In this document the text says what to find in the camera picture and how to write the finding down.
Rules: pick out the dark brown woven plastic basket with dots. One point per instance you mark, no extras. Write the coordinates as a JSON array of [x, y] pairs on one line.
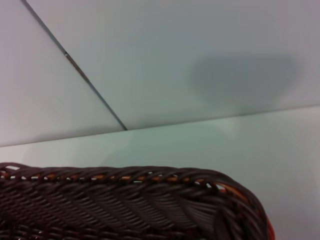
[[112, 210]]

